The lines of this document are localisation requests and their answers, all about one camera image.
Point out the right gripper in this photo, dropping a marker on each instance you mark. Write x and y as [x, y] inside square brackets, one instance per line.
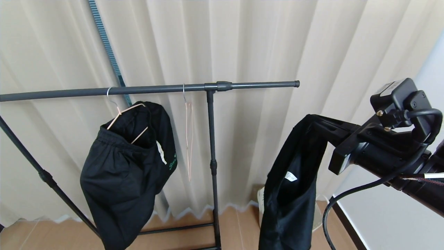
[378, 154]

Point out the black garment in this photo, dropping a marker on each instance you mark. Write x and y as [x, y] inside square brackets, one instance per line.
[291, 208]

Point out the black shorts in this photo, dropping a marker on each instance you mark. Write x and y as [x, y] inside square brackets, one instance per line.
[121, 180]

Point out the pink clothes hanger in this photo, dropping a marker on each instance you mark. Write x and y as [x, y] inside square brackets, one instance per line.
[189, 139]
[118, 116]

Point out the white laundry basket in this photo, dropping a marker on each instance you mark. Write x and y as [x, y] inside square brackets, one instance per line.
[261, 201]

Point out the black clothes rack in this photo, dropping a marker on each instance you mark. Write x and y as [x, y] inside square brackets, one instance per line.
[156, 88]

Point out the beige curtain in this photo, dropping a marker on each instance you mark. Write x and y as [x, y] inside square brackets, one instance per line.
[260, 41]
[45, 45]

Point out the window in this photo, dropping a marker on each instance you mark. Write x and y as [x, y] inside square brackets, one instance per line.
[104, 34]

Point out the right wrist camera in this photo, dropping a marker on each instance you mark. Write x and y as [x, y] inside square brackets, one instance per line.
[399, 97]

